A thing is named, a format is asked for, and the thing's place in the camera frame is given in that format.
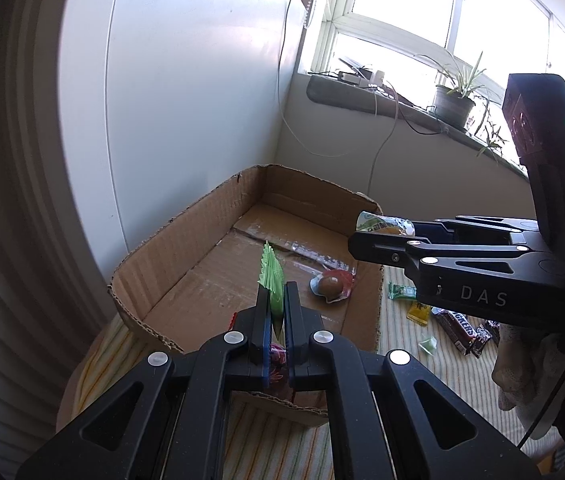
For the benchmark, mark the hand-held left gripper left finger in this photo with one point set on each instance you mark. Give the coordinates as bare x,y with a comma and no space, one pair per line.
265,330

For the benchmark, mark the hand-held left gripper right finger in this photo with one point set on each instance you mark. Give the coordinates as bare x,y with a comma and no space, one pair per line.
289,330

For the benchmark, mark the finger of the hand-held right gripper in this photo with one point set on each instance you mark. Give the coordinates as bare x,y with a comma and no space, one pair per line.
425,230
372,247

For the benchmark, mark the green-lidded yellow jelly cup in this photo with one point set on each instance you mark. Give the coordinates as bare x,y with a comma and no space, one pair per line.
377,221

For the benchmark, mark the green serrated snack packet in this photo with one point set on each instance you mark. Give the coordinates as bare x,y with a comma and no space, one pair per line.
271,275

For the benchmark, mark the brown cardboard box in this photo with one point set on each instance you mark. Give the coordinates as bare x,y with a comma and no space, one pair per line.
202,270

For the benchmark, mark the large brown chocolate bar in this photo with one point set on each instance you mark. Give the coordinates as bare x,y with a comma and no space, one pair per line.
457,330

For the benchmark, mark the person's right hand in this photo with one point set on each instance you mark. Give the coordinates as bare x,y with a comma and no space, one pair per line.
517,375

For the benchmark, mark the small green candy packet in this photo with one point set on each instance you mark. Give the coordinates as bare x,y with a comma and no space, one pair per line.
401,291

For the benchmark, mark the chocolate egg in wrapper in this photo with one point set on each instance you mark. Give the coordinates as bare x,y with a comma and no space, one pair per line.
332,285

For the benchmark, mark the small yellow candy packet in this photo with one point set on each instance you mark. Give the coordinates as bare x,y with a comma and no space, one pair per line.
418,312

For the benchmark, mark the tiny pale green candy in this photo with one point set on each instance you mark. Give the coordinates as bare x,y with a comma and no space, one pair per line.
428,346

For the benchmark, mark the potted spider plant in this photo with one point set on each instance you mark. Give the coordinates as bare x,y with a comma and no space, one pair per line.
455,107

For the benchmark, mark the small brown chocolate bar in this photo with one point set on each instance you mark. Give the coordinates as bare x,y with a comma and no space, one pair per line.
482,337

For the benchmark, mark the striped cloth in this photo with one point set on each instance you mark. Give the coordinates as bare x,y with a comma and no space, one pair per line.
462,375

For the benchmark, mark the dark window sill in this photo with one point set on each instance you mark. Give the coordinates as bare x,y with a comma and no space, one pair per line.
342,95

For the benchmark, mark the white charger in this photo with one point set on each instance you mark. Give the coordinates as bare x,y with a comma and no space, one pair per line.
378,76

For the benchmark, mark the white window frame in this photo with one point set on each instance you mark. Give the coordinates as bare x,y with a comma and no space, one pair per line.
330,25

